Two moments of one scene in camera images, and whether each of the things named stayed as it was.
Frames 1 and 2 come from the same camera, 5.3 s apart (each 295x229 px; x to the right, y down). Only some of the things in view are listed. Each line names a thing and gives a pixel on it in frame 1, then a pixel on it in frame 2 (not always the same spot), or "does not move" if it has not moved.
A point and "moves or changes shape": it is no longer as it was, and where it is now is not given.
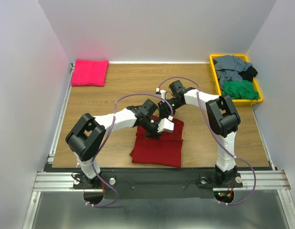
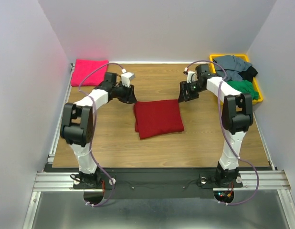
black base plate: (158, 183) does not move
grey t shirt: (227, 68) does not move
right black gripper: (163, 111) → (184, 86)
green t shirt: (240, 89) does not move
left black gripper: (153, 134) → (130, 98)
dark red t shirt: (166, 151) moves or changes shape
